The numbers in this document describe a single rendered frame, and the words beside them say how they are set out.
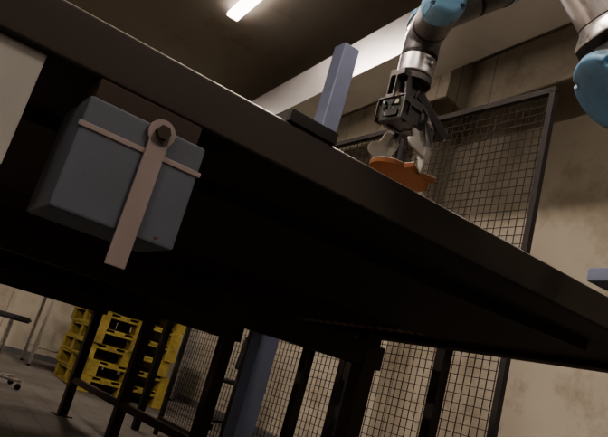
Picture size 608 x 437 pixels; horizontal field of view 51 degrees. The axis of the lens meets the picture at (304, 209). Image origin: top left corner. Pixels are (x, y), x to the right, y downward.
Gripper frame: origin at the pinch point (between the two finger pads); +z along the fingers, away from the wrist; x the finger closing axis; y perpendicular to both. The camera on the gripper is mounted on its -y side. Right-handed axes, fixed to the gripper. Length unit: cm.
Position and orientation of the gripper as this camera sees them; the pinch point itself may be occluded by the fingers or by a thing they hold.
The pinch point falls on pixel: (400, 174)
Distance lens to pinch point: 127.9
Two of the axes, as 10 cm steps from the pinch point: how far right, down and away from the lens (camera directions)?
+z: -2.5, 9.3, -2.6
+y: -7.0, -3.5, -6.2
